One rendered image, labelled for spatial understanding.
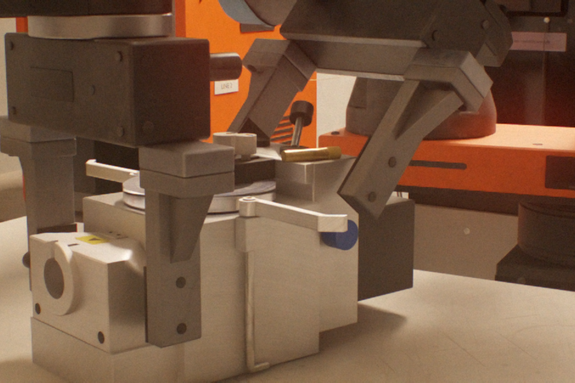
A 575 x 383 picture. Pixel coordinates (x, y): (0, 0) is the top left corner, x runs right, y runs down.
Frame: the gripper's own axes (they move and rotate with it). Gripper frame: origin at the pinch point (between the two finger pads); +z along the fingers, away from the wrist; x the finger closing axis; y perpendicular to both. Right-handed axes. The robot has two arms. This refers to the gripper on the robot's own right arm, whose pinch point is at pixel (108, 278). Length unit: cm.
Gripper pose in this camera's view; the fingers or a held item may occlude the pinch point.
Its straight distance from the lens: 62.9
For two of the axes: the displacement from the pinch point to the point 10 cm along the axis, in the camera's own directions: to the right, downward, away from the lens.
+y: 7.6, -1.2, 6.3
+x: -6.5, -1.4, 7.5
